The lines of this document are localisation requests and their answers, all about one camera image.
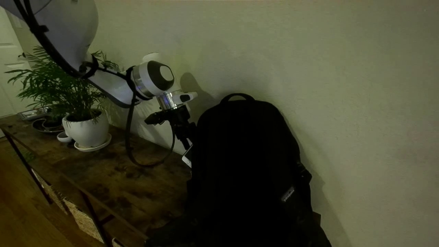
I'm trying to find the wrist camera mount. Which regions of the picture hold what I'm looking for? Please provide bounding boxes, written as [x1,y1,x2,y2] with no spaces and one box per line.
[157,90,197,109]

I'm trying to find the black backpack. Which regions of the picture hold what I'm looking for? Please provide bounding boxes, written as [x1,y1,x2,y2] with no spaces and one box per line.
[146,93,332,247]

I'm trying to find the green potted plant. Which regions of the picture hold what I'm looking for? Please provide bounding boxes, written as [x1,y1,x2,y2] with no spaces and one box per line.
[7,46,103,120]

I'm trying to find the white smartphone black case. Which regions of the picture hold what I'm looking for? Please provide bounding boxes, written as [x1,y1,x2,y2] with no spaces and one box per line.
[181,154,192,168]

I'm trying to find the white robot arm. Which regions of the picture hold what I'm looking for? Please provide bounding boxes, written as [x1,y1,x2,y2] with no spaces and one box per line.
[0,0,196,148]

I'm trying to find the white plant pot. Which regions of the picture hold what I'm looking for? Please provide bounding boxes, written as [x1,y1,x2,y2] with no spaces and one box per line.
[61,109,111,152]

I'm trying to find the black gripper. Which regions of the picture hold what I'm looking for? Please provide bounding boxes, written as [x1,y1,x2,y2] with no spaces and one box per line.
[145,105,196,149]

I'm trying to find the wooden slatted bench table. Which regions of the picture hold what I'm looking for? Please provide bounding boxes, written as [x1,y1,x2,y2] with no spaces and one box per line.
[0,115,189,240]

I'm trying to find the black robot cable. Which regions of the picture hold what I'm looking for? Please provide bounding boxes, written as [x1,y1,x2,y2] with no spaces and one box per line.
[12,0,177,168]

